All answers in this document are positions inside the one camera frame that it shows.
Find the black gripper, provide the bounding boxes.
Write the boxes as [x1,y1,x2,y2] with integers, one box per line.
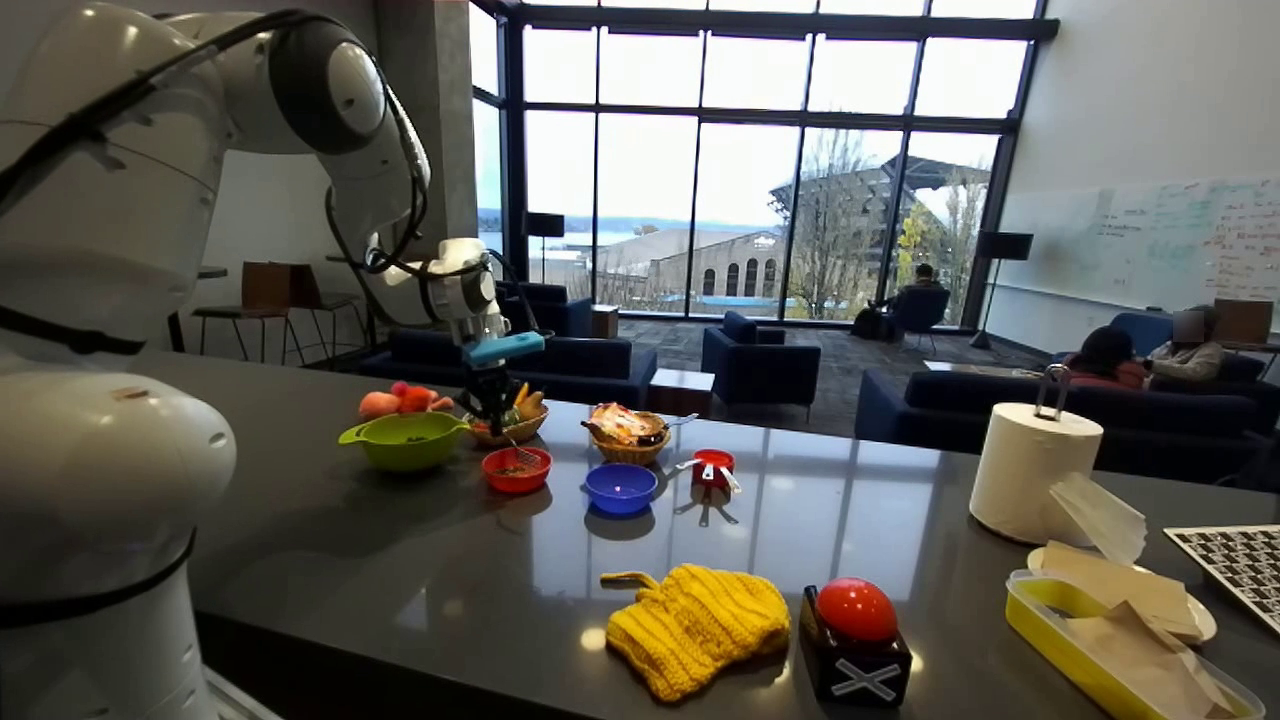
[456,366,525,446]

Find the shallow wicker fruit basket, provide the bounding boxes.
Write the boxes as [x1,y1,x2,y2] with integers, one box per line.
[461,396,551,453]

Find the orange plastic bowl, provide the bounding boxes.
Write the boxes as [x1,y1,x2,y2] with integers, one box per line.
[477,446,557,499]

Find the green plastic bowl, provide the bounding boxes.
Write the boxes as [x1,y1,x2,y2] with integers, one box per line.
[337,408,470,481]

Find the yellow wicker basket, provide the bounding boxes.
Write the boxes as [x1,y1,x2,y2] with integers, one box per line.
[580,399,678,470]

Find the blue plastic bowl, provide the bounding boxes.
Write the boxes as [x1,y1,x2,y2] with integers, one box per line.
[580,462,664,520]

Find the red plush tomato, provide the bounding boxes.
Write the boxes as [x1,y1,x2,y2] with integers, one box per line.
[387,381,456,422]

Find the snack packet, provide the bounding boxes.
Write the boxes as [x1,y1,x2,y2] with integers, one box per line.
[586,399,674,453]

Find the wooden coffee table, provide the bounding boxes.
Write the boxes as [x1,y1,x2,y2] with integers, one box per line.
[648,366,721,416]

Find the red measuring cup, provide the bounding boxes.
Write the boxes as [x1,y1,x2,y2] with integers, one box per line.
[678,450,740,511]

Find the wooden bar chairs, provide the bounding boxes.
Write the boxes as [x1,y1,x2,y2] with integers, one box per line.
[168,259,373,370]

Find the dark blue armchair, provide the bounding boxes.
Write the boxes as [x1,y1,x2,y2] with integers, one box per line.
[699,307,826,413]

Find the yellow knitted cloth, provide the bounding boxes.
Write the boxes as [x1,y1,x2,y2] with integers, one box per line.
[599,560,798,708]

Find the person seated by window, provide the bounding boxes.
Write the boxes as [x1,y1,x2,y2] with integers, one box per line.
[877,259,954,339]

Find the white paper towel roll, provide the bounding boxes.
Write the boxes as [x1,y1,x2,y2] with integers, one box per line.
[964,399,1109,547]

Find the black speaker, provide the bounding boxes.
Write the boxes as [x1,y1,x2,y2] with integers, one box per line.
[976,230,1038,263]

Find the metal paper towel holder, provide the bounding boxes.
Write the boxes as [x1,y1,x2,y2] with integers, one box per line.
[1034,359,1077,424]

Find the yellow plastic container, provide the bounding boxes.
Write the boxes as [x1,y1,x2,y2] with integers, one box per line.
[1002,567,1269,720]

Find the person in red top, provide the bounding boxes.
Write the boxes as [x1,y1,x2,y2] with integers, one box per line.
[1062,319,1152,396]

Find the clear plastic lid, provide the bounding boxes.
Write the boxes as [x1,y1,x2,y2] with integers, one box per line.
[1044,470,1149,563]

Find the bright blue lounge chair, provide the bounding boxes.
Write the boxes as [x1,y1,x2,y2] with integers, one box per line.
[1109,307,1176,359]

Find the dark blue two-seat sofa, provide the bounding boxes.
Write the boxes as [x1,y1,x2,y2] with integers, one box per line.
[852,370,1280,492]

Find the brown paper napkins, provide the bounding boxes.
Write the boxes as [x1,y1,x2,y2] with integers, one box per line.
[1038,538,1237,720]

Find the person in beige jacket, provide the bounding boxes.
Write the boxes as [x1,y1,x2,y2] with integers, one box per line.
[1145,305,1239,390]

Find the black white checkerboard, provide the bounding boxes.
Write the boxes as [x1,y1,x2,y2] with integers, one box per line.
[1162,520,1280,638]

